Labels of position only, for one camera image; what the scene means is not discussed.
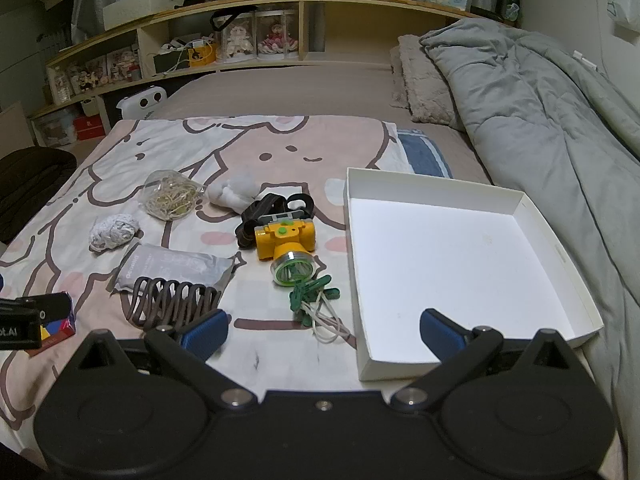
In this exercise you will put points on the pink cartoon printed blanket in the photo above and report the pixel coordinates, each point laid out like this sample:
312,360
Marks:
280,155

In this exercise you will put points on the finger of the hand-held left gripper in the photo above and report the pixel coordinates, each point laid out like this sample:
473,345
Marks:
30,308

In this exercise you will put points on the white appliance with two holes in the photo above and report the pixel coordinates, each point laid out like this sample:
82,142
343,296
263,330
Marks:
142,102

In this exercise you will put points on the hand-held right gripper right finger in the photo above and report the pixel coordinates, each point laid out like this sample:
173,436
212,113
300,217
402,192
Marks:
440,335

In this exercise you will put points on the yellow bag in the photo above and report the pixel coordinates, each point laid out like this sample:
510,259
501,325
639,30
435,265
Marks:
202,55

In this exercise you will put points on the pink doll in clear case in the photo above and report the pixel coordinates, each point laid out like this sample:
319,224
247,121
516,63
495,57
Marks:
277,37

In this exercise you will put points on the clear bag of rubber bands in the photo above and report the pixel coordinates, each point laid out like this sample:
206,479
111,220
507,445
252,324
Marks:
170,197

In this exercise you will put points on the bed with taupe sheet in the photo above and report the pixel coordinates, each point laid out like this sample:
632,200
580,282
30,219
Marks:
300,90

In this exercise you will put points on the brown hair claw clip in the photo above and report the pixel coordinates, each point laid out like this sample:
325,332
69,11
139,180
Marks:
165,305

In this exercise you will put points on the grey comforter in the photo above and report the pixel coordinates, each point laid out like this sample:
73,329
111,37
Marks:
525,110

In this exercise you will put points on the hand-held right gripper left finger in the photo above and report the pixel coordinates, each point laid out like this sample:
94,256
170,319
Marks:
205,334

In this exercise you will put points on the white wall plug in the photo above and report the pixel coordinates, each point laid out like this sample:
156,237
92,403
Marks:
586,60

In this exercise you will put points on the beige doll in clear case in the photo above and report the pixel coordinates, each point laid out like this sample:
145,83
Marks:
237,40

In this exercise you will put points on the blue and white towel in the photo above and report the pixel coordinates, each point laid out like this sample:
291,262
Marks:
420,155

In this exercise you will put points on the dark brown cloth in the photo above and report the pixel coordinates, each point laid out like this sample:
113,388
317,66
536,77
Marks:
30,185

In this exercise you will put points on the grey foil packet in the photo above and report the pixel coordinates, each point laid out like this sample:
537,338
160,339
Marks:
170,265

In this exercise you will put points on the white box on shelf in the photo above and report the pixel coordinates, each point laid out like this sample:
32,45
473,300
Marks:
140,7

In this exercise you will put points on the white crumpled cloth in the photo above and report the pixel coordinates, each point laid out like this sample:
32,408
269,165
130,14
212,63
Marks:
112,232

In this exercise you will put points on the figurines in clear case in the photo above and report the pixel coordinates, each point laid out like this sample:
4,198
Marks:
87,75
123,65

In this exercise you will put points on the clear storage bin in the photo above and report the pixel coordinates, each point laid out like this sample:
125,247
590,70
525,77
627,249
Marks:
52,127

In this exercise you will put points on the wooden headboard shelf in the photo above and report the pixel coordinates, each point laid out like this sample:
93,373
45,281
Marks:
350,2

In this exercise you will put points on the white cardboard box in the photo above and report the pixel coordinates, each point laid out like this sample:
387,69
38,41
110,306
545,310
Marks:
450,260

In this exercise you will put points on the beige fuzzy pillow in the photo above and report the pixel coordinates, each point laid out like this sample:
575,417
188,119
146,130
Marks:
420,90

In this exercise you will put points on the green glass bottle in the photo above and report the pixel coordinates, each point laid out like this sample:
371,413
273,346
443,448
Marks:
513,7

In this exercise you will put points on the red blue yellow card box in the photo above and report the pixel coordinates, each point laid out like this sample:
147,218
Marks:
62,330

